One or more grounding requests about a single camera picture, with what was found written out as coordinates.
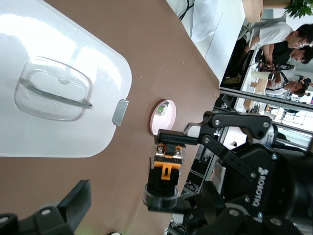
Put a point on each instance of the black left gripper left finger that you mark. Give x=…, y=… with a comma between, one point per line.
x=71, y=208

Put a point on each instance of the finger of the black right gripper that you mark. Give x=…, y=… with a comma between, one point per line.
x=176, y=137
x=185, y=208

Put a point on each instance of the pink round plate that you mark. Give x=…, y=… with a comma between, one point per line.
x=168, y=122

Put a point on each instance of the white plastic sheet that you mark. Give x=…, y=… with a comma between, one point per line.
x=207, y=24

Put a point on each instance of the aluminium frame beam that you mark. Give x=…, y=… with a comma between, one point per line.
x=256, y=96

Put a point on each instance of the beige paper roll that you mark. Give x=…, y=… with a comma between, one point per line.
x=259, y=74

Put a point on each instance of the green and white switch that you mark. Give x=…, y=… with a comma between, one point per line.
x=161, y=110

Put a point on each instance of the green potted plant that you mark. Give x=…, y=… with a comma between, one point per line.
x=300, y=7

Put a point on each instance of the brown table mat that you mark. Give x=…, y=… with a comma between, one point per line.
x=159, y=61

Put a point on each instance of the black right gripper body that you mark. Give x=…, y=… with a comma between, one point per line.
x=281, y=186

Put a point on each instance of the white lidded storage box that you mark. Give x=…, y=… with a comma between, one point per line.
x=61, y=36

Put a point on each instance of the person in black shirt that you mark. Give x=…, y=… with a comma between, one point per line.
x=281, y=51

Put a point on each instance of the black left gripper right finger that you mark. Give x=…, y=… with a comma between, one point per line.
x=220, y=220

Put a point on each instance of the orange and black switch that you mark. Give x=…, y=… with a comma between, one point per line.
x=166, y=171

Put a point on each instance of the person in white shirt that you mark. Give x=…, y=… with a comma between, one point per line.
x=269, y=31

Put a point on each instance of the light wooden box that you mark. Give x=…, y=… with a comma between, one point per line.
x=254, y=9

